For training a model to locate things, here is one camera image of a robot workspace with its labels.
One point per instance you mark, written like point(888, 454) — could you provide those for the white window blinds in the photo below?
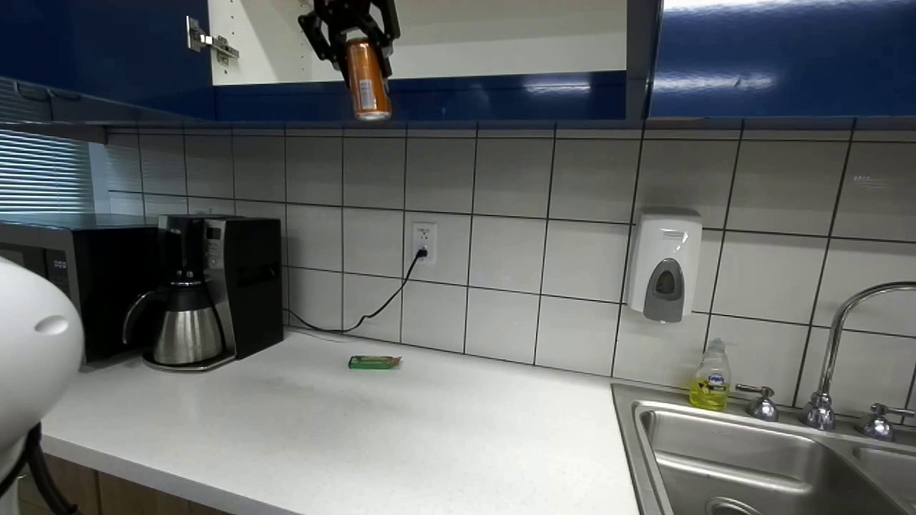
point(46, 182)

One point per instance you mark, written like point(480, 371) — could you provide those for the small green packet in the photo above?
point(373, 361)

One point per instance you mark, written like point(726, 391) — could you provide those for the open blue cabinet door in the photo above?
point(97, 48)

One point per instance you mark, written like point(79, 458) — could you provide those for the white wall power outlet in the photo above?
point(426, 237)

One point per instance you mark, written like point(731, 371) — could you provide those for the stainless steel sink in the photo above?
point(763, 458)

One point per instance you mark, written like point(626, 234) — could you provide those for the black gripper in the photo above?
point(347, 12)

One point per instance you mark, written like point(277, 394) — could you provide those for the closed blue wall cabinet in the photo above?
point(782, 58)

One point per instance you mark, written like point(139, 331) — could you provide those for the chrome gooseneck faucet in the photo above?
point(829, 372)

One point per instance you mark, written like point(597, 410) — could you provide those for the open white-interior wall cabinet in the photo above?
point(497, 48)

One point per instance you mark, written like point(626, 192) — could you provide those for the yellow dish soap bottle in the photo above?
point(711, 382)

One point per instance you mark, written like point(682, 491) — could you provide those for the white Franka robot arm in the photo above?
point(34, 354)

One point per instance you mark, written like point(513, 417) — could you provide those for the steel coffee carafe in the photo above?
point(187, 331)

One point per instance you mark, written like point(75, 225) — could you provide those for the white wall soap dispenser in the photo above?
point(663, 261)

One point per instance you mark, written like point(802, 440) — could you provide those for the wooden base cabinet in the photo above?
point(88, 491)

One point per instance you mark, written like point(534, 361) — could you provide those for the metal cabinet door hinge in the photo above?
point(205, 41)

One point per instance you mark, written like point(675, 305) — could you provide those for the orange fanta can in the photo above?
point(367, 81)

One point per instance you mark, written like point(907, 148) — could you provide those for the black coffee maker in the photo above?
point(247, 287)

